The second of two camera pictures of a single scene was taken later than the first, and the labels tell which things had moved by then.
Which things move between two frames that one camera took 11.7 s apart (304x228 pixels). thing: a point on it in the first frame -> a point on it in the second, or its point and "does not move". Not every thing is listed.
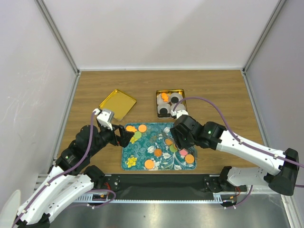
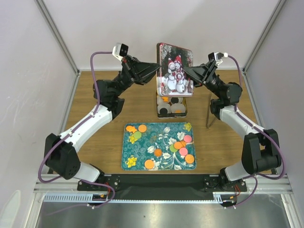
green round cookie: [137, 134] does not move
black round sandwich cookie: [163, 110] does not move
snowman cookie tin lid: [119, 102] -> [172, 80]
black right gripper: [176, 136] -> [203, 73]
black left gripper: [125, 136] -> [135, 70]
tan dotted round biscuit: [189, 158] does not move
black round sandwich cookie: [175, 99] does not move
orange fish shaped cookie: [131, 128] does not move
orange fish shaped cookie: [164, 96] does not move
